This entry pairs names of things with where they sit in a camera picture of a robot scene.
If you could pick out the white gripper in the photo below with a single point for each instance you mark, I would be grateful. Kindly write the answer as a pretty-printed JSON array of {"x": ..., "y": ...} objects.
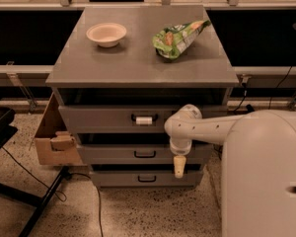
[{"x": 180, "y": 147}]

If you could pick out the grey drawer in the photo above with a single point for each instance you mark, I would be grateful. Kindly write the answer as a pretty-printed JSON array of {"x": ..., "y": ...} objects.
[
  {"x": 125, "y": 179},
  {"x": 126, "y": 154},
  {"x": 116, "y": 118}
]

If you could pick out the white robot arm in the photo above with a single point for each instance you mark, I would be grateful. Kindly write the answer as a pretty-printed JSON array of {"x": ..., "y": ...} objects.
[{"x": 258, "y": 180}]

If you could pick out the grey bottom drawer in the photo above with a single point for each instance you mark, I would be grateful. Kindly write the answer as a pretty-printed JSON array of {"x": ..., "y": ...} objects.
[{"x": 125, "y": 179}]

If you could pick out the grey drawer cabinet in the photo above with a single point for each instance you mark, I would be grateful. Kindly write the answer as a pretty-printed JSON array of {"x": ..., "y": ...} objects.
[{"x": 132, "y": 73}]

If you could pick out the grey top drawer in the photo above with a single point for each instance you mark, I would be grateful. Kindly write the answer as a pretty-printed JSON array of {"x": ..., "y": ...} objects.
[{"x": 116, "y": 118}]

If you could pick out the black stand leg right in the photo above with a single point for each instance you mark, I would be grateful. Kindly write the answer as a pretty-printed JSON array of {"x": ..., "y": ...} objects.
[{"x": 250, "y": 108}]

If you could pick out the green chip bag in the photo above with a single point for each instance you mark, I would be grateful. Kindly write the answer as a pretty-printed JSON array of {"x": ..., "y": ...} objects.
[{"x": 172, "y": 42}]

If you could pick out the brown cardboard box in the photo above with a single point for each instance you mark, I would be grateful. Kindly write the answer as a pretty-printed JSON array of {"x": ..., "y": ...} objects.
[{"x": 55, "y": 146}]

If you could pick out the white paper bowl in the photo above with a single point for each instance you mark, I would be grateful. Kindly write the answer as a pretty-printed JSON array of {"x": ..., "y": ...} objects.
[{"x": 106, "y": 34}]

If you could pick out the black stand left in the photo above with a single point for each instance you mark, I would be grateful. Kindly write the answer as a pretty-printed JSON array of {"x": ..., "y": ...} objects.
[{"x": 19, "y": 169}]

